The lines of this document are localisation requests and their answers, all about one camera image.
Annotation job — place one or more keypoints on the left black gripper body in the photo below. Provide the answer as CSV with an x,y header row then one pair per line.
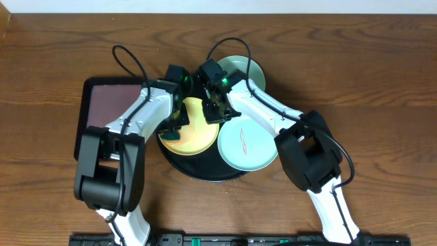
x,y
183,120

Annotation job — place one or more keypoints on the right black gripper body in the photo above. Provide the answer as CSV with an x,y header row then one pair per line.
x,y
214,114

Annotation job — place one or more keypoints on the yellow plate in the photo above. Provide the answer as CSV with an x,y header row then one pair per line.
x,y
195,137

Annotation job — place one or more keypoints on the light blue plate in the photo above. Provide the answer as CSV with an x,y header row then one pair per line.
x,y
238,62
245,145

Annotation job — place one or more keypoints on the green yellow sponge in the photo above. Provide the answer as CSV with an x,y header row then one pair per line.
x,y
170,136

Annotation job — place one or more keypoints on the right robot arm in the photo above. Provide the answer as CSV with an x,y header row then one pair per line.
x,y
309,154

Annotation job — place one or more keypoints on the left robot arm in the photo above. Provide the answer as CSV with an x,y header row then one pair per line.
x,y
111,162

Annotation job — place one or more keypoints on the round black tray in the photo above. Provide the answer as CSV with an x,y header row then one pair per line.
x,y
207,165

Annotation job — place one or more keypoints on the rectangular black tray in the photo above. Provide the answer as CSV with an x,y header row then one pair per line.
x,y
104,99

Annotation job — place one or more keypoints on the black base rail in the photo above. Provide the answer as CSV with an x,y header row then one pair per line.
x,y
214,240

